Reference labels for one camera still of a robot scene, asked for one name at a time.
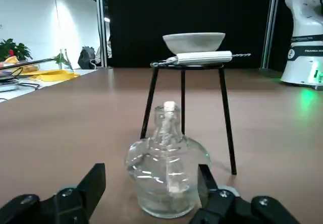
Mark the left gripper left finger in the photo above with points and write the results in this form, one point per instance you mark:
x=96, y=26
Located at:
x=63, y=206

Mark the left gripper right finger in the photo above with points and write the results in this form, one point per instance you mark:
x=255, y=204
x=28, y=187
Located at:
x=227, y=209

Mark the clear glass alcohol lamp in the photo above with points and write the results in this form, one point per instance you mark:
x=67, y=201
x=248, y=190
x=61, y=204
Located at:
x=161, y=178

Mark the black metal tripod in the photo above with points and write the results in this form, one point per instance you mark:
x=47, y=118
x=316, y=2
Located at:
x=225, y=108

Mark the white clay triangle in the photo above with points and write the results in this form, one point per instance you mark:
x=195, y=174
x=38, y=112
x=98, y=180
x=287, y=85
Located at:
x=204, y=57

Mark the white ceramic crucible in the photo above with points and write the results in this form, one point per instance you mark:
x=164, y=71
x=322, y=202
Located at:
x=194, y=42

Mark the yellow bag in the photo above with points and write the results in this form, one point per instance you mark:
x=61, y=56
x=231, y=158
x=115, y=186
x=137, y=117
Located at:
x=53, y=75

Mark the grey desk device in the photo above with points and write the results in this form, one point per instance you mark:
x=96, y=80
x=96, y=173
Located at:
x=8, y=85

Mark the black backpack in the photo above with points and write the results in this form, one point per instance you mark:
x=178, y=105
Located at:
x=87, y=57

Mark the green potted plant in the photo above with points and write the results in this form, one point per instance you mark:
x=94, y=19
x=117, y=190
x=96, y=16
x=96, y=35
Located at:
x=12, y=50

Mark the aluminium corner post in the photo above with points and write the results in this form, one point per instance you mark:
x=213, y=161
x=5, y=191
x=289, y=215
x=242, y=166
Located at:
x=101, y=24
x=270, y=24

